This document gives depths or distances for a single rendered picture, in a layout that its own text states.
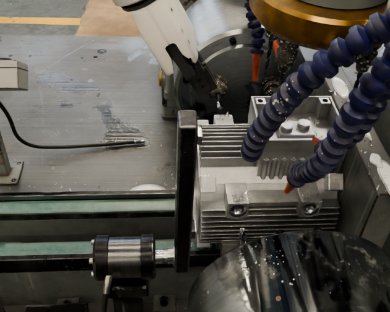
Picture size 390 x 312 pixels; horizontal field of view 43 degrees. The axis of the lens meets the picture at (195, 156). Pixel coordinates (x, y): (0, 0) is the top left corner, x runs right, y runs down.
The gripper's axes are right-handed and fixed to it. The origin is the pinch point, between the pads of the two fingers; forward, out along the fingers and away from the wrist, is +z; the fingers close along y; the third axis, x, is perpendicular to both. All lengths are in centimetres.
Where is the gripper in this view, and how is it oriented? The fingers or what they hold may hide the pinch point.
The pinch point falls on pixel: (202, 79)
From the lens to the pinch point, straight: 71.3
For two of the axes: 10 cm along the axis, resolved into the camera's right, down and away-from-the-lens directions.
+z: 4.6, 6.3, 6.2
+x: 8.8, -3.8, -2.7
